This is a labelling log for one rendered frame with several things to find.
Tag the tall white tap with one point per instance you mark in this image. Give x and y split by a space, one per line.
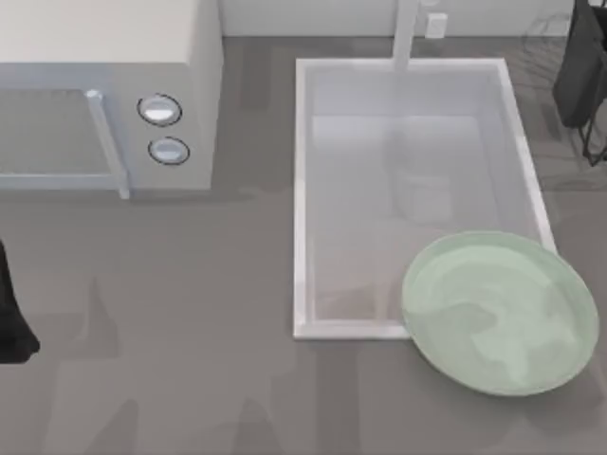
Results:
404 33

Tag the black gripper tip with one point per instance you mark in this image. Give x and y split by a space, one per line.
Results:
10 327

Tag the white sink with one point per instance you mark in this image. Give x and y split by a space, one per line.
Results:
360 213

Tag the white wall socket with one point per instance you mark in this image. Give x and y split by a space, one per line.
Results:
435 24

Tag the pale microwave oven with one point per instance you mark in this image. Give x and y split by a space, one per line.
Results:
95 57

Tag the large microwave knob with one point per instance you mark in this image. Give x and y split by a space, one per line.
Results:
159 109

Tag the pale green plate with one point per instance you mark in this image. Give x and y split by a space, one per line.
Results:
498 313

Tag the small microwave knob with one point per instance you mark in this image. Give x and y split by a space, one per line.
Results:
169 150

